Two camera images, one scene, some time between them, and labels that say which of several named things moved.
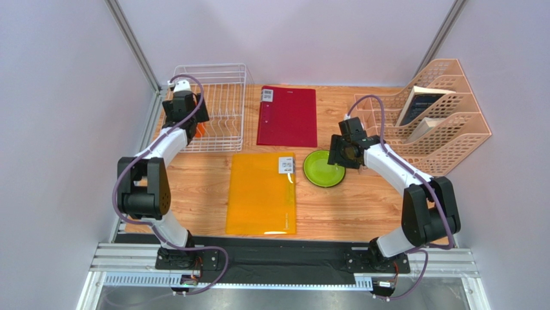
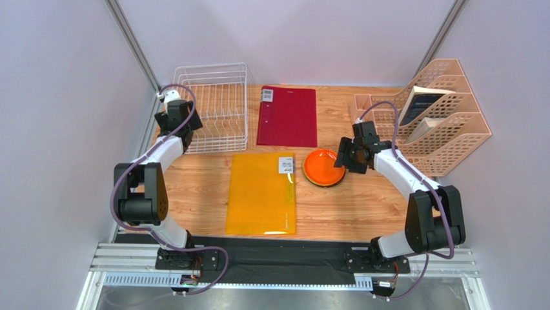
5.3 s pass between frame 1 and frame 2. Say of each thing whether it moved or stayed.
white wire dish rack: stayed
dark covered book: stayed
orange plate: moved
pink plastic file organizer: stayed
